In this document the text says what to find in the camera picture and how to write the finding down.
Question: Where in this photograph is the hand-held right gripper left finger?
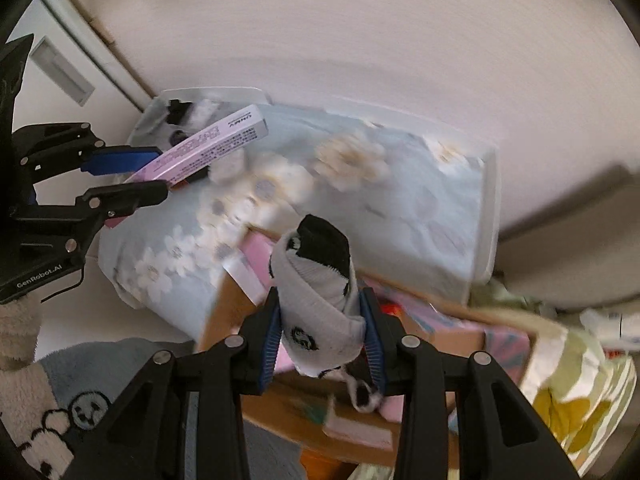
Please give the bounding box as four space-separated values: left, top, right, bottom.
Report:
62 287 283 480

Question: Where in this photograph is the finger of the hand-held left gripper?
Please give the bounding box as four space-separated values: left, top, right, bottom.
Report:
12 121 165 181
12 179 169 261

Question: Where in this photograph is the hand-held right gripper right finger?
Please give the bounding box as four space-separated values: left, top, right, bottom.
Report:
357 287 583 480

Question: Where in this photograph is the panda print sock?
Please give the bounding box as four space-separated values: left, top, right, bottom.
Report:
269 214 368 378
330 365 386 413

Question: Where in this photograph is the pink printed cardboard box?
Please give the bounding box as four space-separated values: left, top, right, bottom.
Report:
197 230 556 468

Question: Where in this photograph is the long pink box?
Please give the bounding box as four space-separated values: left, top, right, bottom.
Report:
107 105 269 231

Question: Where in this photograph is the white rimmed desktop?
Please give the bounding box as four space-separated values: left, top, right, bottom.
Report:
97 86 502 341

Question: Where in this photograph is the blue panda print fleece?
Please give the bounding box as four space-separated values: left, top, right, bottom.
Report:
0 337 196 480

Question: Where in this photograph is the white door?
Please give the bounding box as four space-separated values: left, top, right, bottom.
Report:
10 0 156 131

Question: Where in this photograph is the grey cushion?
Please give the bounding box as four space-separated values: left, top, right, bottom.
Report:
497 162 640 311

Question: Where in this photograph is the white plastic packet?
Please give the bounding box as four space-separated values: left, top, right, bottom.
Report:
580 307 638 356

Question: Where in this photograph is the recessed door handle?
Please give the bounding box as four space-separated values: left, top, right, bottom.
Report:
31 37 95 106

